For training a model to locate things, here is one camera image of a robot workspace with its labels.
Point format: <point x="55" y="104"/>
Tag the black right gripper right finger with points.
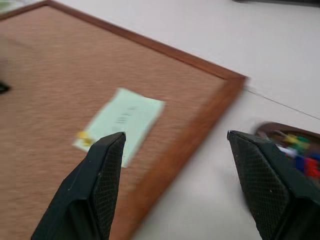
<point x="270" y="190"/>

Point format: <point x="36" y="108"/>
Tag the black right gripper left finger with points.
<point x="87" y="190"/>

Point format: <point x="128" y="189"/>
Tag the pile of coloured pushpins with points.
<point x="301" y="155"/>

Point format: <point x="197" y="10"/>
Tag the brown wooden tray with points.
<point x="287" y="128"/>

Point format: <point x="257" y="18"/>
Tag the green paper note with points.
<point x="130" y="112"/>

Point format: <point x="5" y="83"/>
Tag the yellow pushpin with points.
<point x="84" y="138"/>

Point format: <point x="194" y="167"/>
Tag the black left gripper tip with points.
<point x="3" y="87"/>

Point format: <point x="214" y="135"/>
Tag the cork board with wooden frame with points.
<point x="62" y="75"/>

